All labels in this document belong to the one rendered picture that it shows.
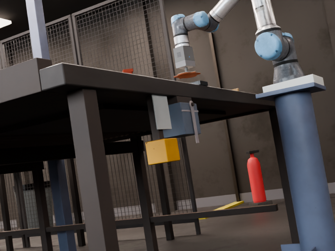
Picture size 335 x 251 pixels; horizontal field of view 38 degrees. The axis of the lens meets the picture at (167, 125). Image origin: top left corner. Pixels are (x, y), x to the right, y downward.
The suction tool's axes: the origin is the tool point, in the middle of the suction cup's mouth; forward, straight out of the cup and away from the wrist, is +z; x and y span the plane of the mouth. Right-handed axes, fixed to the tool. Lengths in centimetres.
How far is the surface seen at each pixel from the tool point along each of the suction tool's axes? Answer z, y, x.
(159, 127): 29, 71, 35
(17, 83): 14, 119, 26
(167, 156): 40, 73, 37
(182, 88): 15, 51, 32
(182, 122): 28, 58, 35
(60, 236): 87, -56, -190
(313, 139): 41, -14, 53
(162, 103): 21, 67, 34
